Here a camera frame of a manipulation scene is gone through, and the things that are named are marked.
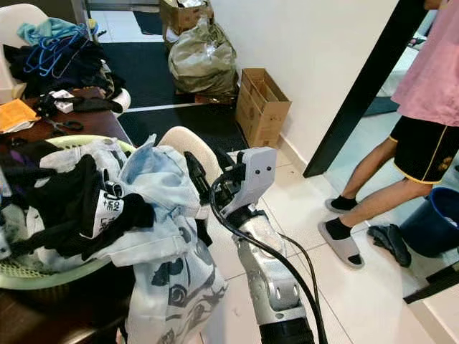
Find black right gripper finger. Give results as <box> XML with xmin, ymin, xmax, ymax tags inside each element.
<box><xmin>184</xmin><ymin>150</ymin><xmax>214</xmax><ymax>200</ymax></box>
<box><xmin>209</xmin><ymin>147</ymin><xmax>236</xmax><ymax>173</ymax></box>

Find filled cardboard box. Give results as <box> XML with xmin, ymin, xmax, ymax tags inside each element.
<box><xmin>159</xmin><ymin>0</ymin><xmax>214</xmax><ymax>33</ymax></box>

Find dark blue bucket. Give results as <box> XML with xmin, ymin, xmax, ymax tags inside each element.
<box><xmin>398</xmin><ymin>186</ymin><xmax>459</xmax><ymax>259</ymax></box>

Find black handled scissors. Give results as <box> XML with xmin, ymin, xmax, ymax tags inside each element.
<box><xmin>43</xmin><ymin>118</ymin><xmax>85</xmax><ymax>137</ymax></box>

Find olive plastic bag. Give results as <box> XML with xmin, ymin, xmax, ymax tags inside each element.
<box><xmin>169</xmin><ymin>18</ymin><xmax>239</xmax><ymax>97</ymax></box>

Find light green laundry basket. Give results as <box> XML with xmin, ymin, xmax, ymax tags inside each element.
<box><xmin>0</xmin><ymin>135</ymin><xmax>137</xmax><ymax>291</ymax></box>

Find black slippers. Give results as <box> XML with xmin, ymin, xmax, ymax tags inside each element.
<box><xmin>366</xmin><ymin>224</ymin><xmax>413</xmax><ymax>267</ymax></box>

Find grey slide sandal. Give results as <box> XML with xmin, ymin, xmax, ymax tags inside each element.
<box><xmin>325</xmin><ymin>197</ymin><xmax>354</xmax><ymax>214</ymax></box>
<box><xmin>318</xmin><ymin>219</ymin><xmax>366</xmax><ymax>269</ymax></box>

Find teal cloth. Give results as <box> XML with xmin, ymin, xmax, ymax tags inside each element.
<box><xmin>18</xmin><ymin>18</ymin><xmax>98</xmax><ymax>47</ymax></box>

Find white plastic chair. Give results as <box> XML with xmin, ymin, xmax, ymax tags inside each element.
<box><xmin>0</xmin><ymin>4</ymin><xmax>47</xmax><ymax>54</ymax></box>
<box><xmin>158</xmin><ymin>127</ymin><xmax>219</xmax><ymax>169</ymax></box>

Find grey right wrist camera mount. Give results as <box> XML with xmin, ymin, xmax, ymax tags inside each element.
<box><xmin>221</xmin><ymin>147</ymin><xmax>278</xmax><ymax>216</ymax></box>

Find black floor rug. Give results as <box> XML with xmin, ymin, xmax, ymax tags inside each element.
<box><xmin>97</xmin><ymin>39</ymin><xmax>248</xmax><ymax>148</ymax></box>

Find orange paper packet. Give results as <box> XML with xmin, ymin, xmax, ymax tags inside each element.
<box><xmin>0</xmin><ymin>99</ymin><xmax>40</xmax><ymax>133</ymax></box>

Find small white box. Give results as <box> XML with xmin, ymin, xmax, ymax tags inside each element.
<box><xmin>52</xmin><ymin>90</ymin><xmax>76</xmax><ymax>114</ymax></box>

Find black pouch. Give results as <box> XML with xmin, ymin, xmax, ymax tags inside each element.
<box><xmin>39</xmin><ymin>93</ymin><xmax>123</xmax><ymax>117</ymax></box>

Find bundle of blue hangers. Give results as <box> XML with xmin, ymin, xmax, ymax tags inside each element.
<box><xmin>23</xmin><ymin>29</ymin><xmax>101</xmax><ymax>78</ymax></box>

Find black clothes pile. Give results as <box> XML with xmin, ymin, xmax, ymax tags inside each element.
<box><xmin>4</xmin><ymin>43</ymin><xmax>115</xmax><ymax>100</ymax></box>

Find light blue printed garment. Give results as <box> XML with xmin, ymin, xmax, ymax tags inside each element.
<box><xmin>36</xmin><ymin>135</ymin><xmax>230</xmax><ymax>344</ymax></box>

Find open empty cardboard box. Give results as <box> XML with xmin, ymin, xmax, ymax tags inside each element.
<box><xmin>235</xmin><ymin>68</ymin><xmax>293</xmax><ymax>150</ymax></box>

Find narrow black door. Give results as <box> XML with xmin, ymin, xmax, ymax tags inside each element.
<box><xmin>303</xmin><ymin>0</ymin><xmax>431</xmax><ymax>178</ymax></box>

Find person in pink shirt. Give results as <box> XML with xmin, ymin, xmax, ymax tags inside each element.
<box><xmin>318</xmin><ymin>0</ymin><xmax>459</xmax><ymax>269</ymax></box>

